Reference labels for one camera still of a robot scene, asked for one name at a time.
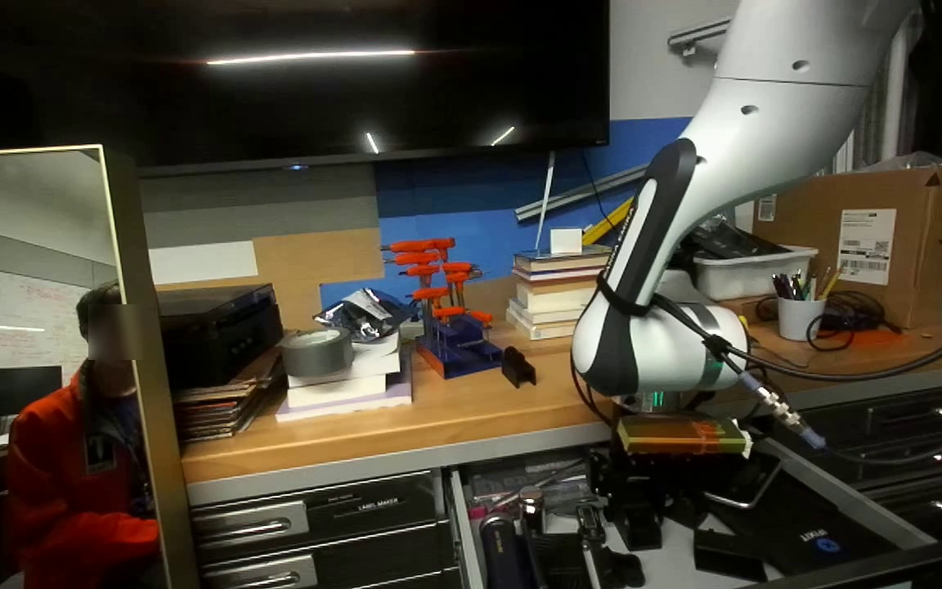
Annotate blue rack orange hex keys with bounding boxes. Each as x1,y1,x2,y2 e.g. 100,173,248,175
381,236,501,379

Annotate stack of books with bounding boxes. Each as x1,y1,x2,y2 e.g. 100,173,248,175
507,252,607,340

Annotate left closed drawer stack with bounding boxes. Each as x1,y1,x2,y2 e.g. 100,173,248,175
191,471,460,589

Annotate cardboard box with label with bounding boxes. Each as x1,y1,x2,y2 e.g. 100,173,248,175
752,164,942,331

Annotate black iFixit tool kit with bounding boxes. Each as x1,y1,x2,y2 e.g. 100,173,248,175
710,471,894,577

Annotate yellow ruler on wall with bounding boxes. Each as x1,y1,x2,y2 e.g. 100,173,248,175
583,196,633,247

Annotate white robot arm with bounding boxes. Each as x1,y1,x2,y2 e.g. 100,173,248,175
569,0,911,407

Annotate large black wall monitor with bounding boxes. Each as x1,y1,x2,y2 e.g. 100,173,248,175
0,0,610,167

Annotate black angled plastic part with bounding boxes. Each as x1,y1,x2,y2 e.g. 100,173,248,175
501,347,535,386

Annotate grey duct tape roll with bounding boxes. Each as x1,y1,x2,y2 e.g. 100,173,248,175
277,326,350,379

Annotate closed drawer stack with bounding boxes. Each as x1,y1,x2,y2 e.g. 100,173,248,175
776,386,942,539
191,471,460,589

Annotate person in orange jacket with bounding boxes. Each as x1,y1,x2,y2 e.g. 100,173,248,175
7,282,163,589

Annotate right closed drawer stack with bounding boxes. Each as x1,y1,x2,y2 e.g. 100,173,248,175
776,386,942,539

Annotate white plastic bin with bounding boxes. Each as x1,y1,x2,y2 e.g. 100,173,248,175
691,225,813,301

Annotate white pen cup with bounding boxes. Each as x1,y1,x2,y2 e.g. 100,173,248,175
777,289,825,340

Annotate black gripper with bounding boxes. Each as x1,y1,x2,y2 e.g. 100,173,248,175
589,451,705,547

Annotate wooden framed glass panel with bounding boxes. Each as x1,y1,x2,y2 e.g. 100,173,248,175
0,143,199,589

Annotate tool drawer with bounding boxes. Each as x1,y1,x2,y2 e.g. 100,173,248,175
449,426,942,589

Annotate white foam box stack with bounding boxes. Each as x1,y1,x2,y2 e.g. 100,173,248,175
273,333,412,423

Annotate black equipment case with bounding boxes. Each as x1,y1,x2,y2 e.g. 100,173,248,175
160,285,280,389

